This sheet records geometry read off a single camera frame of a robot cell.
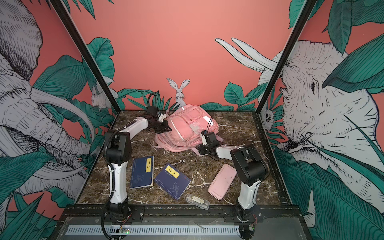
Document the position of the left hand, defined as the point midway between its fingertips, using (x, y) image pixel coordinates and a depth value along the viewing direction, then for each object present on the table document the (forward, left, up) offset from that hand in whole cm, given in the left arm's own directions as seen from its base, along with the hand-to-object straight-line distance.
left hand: (172, 126), depth 100 cm
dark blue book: (-29, +17, -8) cm, 34 cm away
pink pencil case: (-36, -30, -8) cm, 48 cm away
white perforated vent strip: (-57, +7, -8) cm, 58 cm away
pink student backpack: (+5, -10, -5) cm, 12 cm away
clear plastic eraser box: (-45, -15, -8) cm, 48 cm away
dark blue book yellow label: (-34, -1, -8) cm, 35 cm away
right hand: (-12, -17, -6) cm, 22 cm away
